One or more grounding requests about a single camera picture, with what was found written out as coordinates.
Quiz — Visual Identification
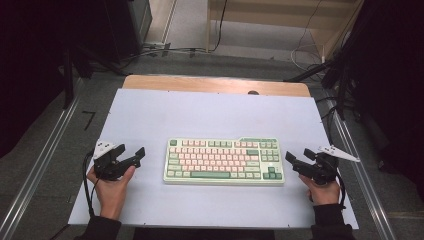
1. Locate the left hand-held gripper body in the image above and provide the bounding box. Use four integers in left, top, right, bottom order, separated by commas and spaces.
92, 139, 136, 182

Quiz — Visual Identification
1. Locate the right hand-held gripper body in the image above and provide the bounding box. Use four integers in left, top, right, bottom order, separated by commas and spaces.
297, 144, 361, 186

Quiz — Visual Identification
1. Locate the green and pink keyboard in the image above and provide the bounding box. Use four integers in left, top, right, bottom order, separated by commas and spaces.
162, 136, 286, 186

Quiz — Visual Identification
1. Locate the person's right hand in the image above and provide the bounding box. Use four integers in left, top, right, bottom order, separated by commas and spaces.
298, 173, 342, 207

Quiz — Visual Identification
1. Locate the person's left hand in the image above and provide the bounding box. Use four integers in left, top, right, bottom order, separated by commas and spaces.
86, 164, 137, 221

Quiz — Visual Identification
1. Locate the black tripod leg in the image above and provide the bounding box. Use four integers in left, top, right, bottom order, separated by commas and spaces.
283, 59, 335, 83

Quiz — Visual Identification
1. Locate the black upright stand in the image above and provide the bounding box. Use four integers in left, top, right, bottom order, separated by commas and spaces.
62, 46, 76, 110

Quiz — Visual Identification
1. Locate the white board sheet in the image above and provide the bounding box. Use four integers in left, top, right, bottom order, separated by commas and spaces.
67, 88, 360, 231

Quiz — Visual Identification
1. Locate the dark curtain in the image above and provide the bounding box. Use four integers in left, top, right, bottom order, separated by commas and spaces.
346, 0, 424, 201
0, 0, 73, 159

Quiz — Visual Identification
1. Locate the black cabinet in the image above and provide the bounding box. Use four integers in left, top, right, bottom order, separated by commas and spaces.
101, 0, 153, 65

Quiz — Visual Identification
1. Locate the light wooden shelf unit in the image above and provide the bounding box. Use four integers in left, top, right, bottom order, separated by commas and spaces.
205, 0, 365, 62

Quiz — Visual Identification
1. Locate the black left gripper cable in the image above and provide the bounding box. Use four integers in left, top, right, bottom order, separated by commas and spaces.
82, 149, 102, 218

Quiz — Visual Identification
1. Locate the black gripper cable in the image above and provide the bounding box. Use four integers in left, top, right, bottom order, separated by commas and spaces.
334, 169, 348, 210
82, 149, 102, 218

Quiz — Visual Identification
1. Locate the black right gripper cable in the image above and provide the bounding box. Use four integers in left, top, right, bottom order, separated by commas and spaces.
334, 169, 348, 210

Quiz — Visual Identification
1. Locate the metal floor rail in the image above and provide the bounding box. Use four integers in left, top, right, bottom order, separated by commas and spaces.
326, 99, 398, 240
0, 95, 82, 240

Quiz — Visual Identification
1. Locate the white coiled cable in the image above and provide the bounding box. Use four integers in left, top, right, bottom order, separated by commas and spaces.
290, 42, 326, 73

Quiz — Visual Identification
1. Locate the floor cable bundle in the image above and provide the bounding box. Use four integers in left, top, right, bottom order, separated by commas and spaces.
121, 41, 208, 66

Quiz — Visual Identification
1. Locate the black hanging cable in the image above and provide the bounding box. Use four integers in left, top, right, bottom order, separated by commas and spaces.
209, 0, 229, 53

